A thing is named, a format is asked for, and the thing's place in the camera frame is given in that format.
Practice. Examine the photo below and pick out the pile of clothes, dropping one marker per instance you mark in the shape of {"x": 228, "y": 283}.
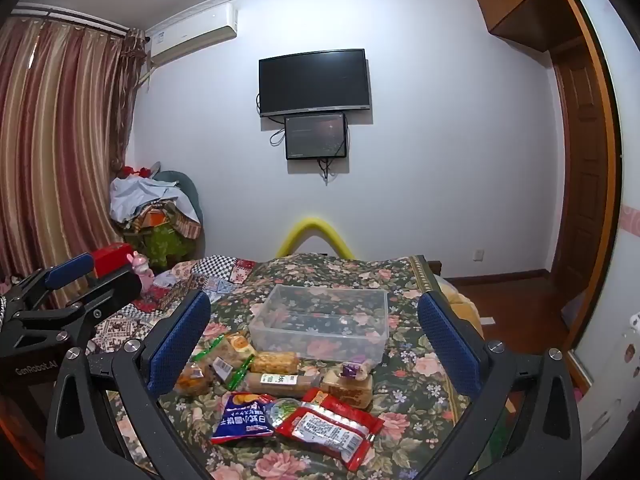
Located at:
{"x": 145, "y": 210}

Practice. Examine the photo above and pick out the beige cracker packet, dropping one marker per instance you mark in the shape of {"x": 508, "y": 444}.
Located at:
{"x": 347, "y": 385}

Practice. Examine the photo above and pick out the yellow foam tube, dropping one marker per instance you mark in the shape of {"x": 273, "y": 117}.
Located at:
{"x": 312, "y": 225}

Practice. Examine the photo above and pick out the wooden overhead cabinet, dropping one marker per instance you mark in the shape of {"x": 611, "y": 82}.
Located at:
{"x": 525, "y": 5}

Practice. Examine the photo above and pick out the red box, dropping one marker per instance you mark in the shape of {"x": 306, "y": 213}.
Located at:
{"x": 112, "y": 256}

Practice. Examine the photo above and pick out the white wall socket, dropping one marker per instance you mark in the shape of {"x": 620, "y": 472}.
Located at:
{"x": 478, "y": 255}

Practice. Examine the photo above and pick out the green snack packet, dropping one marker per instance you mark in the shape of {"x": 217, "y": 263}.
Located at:
{"x": 241, "y": 374}

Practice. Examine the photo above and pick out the white sliding wardrobe door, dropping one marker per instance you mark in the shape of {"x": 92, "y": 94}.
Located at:
{"x": 615, "y": 110}

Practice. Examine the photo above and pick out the teal chair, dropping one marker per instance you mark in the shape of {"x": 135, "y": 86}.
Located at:
{"x": 190, "y": 195}

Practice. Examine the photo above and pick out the brown wooden door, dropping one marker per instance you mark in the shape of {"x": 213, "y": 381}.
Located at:
{"x": 582, "y": 170}

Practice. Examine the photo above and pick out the clear plastic container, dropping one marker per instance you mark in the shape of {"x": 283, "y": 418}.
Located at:
{"x": 320, "y": 322}

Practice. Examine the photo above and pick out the pink plush toy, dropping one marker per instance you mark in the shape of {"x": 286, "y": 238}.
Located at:
{"x": 141, "y": 269}

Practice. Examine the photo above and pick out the yellow bedding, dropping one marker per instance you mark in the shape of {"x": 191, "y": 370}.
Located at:
{"x": 462, "y": 307}

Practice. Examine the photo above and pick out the brown bun packet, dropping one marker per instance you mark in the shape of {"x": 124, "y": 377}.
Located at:
{"x": 192, "y": 380}

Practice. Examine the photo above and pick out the black wall television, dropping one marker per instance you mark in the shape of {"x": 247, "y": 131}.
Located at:
{"x": 315, "y": 82}

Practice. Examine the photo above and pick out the green jelly cup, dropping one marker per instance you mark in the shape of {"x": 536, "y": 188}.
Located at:
{"x": 284, "y": 410}

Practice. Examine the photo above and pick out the small black wall monitor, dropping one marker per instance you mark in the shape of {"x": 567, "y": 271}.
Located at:
{"x": 316, "y": 135}

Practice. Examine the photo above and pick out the blue snack packet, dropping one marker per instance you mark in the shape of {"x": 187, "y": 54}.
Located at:
{"x": 240, "y": 417}

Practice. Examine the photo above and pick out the white air conditioner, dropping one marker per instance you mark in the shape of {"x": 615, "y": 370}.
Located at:
{"x": 192, "y": 35}

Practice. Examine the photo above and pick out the striped brown curtain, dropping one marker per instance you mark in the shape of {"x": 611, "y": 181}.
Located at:
{"x": 60, "y": 135}

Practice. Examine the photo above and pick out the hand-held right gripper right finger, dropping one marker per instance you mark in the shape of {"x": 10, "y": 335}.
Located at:
{"x": 447, "y": 345}

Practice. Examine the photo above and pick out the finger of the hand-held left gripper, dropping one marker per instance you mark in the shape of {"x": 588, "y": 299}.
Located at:
{"x": 112, "y": 292}
{"x": 70, "y": 269}

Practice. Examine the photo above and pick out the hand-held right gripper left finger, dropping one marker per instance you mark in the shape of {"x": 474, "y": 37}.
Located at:
{"x": 182, "y": 345}

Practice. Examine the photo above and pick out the orange cake packet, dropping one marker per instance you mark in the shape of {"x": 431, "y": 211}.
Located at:
{"x": 275, "y": 361}

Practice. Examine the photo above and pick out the long bread packet green label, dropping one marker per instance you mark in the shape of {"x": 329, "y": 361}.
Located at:
{"x": 282, "y": 382}

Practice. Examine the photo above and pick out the red snack packet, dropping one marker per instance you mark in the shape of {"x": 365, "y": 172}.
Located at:
{"x": 325, "y": 427}

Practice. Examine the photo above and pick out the green-edged pastry packet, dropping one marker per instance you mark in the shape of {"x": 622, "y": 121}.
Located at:
{"x": 232, "y": 346}

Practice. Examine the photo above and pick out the patchwork quilt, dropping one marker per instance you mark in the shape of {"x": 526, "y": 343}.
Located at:
{"x": 220, "y": 272}

